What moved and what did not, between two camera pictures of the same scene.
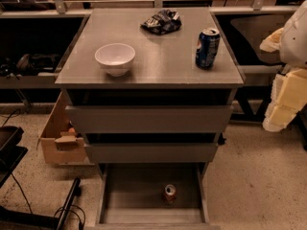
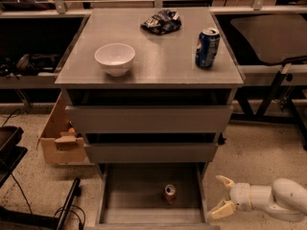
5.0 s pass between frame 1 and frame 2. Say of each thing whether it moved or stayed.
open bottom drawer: stayed
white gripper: moved
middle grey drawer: stayed
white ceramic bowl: stayed
